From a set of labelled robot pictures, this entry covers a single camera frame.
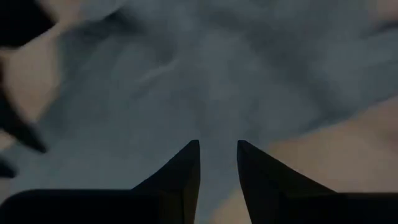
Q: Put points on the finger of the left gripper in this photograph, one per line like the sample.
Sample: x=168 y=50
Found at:
x=18 y=127
x=6 y=169

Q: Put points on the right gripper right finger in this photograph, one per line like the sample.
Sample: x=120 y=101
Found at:
x=267 y=186

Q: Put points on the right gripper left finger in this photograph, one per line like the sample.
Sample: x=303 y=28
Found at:
x=180 y=180

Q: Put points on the light grey garment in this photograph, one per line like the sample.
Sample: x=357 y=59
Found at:
x=202 y=77

